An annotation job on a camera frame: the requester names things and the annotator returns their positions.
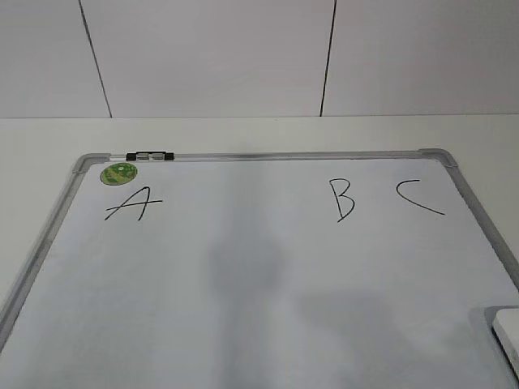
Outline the white board with grey frame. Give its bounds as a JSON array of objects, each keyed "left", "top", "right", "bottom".
[{"left": 1, "top": 149, "right": 518, "bottom": 388}]

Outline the round green magnet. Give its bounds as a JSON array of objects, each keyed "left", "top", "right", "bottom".
[{"left": 100, "top": 162, "right": 138, "bottom": 186}]

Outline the white eraser with black felt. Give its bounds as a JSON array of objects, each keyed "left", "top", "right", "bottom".
[{"left": 492, "top": 307, "right": 519, "bottom": 352}]

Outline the black hanging clip on frame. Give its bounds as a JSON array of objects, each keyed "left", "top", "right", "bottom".
[{"left": 125, "top": 152, "right": 174, "bottom": 162}]

